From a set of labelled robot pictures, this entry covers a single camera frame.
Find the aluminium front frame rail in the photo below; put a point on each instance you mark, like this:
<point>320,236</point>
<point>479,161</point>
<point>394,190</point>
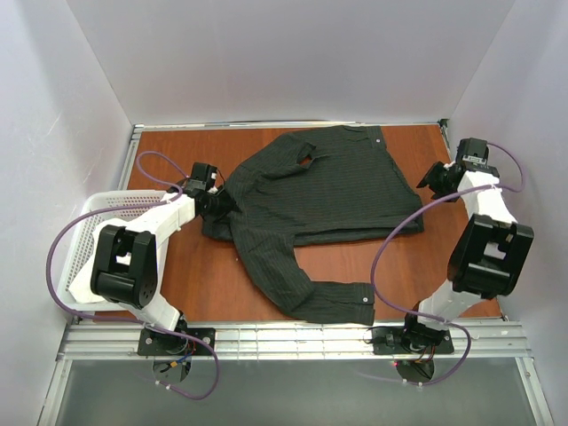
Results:
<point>287,340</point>

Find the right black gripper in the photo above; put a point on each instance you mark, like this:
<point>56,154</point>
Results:
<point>431,178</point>

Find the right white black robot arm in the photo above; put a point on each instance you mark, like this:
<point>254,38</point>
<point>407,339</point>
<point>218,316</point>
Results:
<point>487,259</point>

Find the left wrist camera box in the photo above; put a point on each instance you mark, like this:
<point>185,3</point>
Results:
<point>203,176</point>

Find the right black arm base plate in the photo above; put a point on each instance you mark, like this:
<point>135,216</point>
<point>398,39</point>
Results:
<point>397,340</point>

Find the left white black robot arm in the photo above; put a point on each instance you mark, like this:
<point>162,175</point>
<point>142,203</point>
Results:
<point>124,265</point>

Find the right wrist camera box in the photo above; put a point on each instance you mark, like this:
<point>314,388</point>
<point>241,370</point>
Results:
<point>472,154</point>

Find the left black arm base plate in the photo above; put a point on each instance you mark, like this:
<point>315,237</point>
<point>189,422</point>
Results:
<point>151,343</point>

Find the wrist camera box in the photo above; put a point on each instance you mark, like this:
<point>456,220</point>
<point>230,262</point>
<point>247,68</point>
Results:
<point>472,154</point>
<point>203,176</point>

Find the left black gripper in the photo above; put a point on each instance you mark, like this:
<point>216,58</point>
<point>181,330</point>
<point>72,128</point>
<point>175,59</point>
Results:
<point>223,202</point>

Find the dark pinstriped long sleeve shirt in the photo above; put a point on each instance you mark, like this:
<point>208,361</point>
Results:
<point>318,186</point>

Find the white plastic laundry basket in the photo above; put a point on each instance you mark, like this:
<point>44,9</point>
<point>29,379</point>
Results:
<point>82,245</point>

